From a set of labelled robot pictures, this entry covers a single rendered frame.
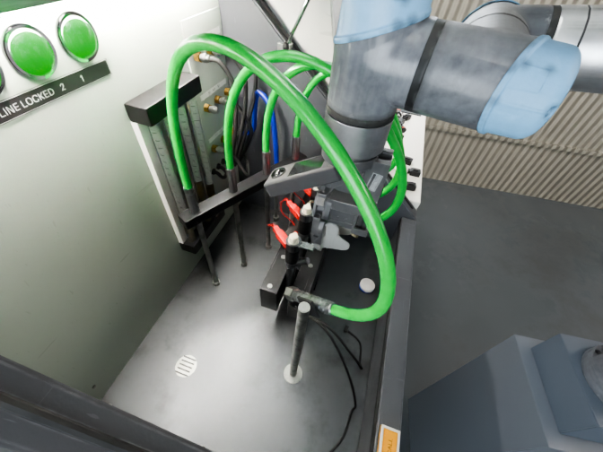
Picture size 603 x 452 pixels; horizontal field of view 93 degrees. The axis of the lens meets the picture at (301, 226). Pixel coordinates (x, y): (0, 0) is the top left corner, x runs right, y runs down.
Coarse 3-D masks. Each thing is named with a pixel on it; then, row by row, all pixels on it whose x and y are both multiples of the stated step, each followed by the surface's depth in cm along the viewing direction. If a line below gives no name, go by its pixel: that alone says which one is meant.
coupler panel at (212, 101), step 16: (192, 16) 50; (208, 16) 54; (192, 32) 51; (208, 32) 55; (192, 64) 53; (208, 64) 58; (224, 64) 64; (208, 80) 60; (224, 80) 65; (208, 96) 61; (224, 96) 67; (208, 112) 61; (224, 112) 69; (208, 128) 65; (208, 144) 66; (208, 160) 69
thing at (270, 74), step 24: (192, 48) 27; (216, 48) 24; (240, 48) 23; (168, 72) 32; (264, 72) 22; (168, 96) 35; (288, 96) 22; (168, 120) 39; (312, 120) 22; (336, 144) 22; (336, 168) 22; (192, 192) 50; (360, 192) 22; (384, 240) 23; (384, 264) 24; (384, 288) 26; (336, 312) 35; (360, 312) 32; (384, 312) 29
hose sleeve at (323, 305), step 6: (294, 294) 42; (300, 294) 41; (306, 294) 40; (312, 294) 40; (294, 300) 42; (312, 300) 39; (318, 300) 38; (324, 300) 38; (330, 300) 38; (318, 306) 38; (324, 306) 37; (330, 306) 37; (324, 312) 37; (330, 312) 36
